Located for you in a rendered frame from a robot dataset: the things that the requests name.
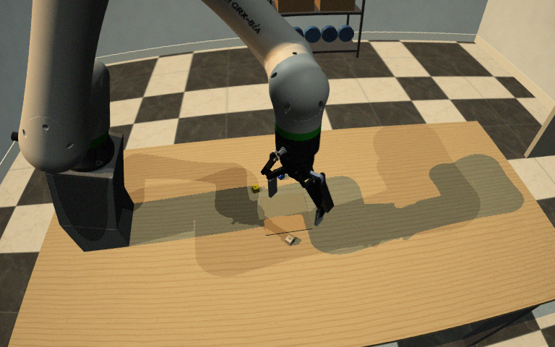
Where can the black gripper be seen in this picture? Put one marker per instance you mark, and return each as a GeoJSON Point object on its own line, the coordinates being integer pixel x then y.
{"type": "Point", "coordinates": [316, 185]}

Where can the white die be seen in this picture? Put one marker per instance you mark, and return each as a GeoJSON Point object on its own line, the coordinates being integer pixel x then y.
{"type": "Point", "coordinates": [289, 240]}

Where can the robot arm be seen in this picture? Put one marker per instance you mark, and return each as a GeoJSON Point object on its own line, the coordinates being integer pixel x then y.
{"type": "Point", "coordinates": [55, 133]}

